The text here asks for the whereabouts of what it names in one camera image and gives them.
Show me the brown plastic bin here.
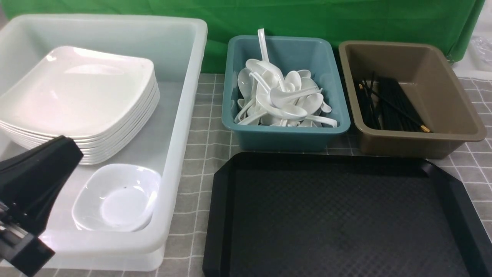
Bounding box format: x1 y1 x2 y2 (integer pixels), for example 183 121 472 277
339 41 487 159

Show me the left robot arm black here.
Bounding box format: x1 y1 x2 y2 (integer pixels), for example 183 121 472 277
0 135 83 277

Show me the stack of white square plates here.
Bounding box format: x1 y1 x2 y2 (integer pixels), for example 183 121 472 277
0 46 160 165

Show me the teal plastic bin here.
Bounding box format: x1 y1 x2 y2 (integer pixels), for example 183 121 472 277
222 35 351 152

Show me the grey checked tablecloth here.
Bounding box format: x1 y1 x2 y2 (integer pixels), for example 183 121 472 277
37 74 491 277

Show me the white bowl in bin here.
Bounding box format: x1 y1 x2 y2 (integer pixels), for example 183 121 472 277
71 164 161 232

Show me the pile of white spoons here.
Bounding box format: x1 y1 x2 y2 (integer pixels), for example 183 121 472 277
234 28 339 127

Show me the large translucent white bin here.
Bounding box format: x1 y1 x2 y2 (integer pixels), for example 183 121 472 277
0 14 208 271

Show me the black chopsticks pile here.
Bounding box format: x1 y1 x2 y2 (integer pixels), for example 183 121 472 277
354 72 431 133

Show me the green backdrop cloth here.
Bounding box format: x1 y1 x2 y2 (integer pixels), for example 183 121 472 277
1 0 484 73

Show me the black serving tray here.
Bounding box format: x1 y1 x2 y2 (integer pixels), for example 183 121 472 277
202 152 492 277

